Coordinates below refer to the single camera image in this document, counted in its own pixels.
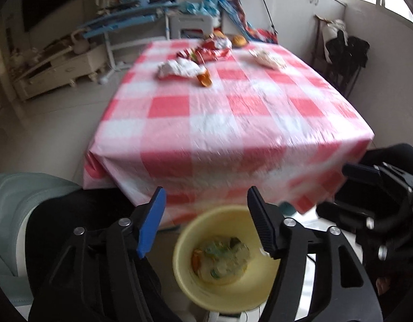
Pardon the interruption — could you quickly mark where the blue study desk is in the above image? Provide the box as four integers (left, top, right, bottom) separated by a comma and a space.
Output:
77, 0, 181, 85

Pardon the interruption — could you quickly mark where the person's black trouser leg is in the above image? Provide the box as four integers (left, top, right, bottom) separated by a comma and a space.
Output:
25, 188, 181, 322

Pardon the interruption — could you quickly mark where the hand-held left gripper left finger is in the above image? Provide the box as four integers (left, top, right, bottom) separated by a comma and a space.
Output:
28, 186, 167, 322

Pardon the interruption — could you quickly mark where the white sack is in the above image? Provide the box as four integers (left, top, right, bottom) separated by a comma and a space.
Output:
322, 18, 347, 46

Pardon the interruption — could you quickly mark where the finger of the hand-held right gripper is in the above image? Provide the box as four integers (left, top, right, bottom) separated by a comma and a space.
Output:
342, 163, 383, 184
317, 201, 375, 233

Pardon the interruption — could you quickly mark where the blue crumpled cloth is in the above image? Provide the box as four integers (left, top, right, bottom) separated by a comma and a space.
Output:
182, 0, 224, 16

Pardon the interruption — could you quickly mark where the cream television cabinet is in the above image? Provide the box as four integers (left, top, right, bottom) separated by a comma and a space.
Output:
11, 45, 108, 102

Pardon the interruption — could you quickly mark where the black wall television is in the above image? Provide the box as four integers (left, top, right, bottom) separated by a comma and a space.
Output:
21, 0, 85, 33

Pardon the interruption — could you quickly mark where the white plastic stool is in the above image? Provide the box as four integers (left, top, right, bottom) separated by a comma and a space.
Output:
168, 13, 224, 40

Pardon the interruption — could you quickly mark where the yellow plastic basin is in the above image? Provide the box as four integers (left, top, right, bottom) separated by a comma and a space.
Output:
172, 206, 281, 313

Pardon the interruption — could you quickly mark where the colourful printed bag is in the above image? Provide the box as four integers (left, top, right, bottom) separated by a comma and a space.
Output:
219, 0, 280, 45

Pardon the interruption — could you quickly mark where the grey green sofa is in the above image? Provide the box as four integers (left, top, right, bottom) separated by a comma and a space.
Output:
0, 172, 84, 310

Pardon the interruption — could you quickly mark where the white cupboard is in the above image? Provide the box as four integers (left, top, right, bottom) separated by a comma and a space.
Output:
223, 0, 347, 58

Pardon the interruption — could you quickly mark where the white plastic bag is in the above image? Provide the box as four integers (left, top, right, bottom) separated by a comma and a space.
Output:
176, 57, 206, 79

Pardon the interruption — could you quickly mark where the pale kettlebell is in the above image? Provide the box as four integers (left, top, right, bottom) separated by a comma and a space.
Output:
70, 30, 92, 55

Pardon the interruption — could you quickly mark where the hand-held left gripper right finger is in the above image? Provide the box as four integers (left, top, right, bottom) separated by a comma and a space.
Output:
247, 186, 386, 322

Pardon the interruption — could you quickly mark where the black folding chair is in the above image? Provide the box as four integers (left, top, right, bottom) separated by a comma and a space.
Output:
325, 30, 370, 100

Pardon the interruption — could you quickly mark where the dark wooden folding chair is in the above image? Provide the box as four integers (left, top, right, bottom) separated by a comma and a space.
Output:
311, 14, 332, 72

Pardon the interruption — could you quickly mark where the red snack bag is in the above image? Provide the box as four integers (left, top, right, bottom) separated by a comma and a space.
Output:
177, 36, 233, 63

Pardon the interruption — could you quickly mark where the pink white checkered tablecloth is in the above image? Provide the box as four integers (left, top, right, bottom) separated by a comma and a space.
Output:
82, 38, 375, 226

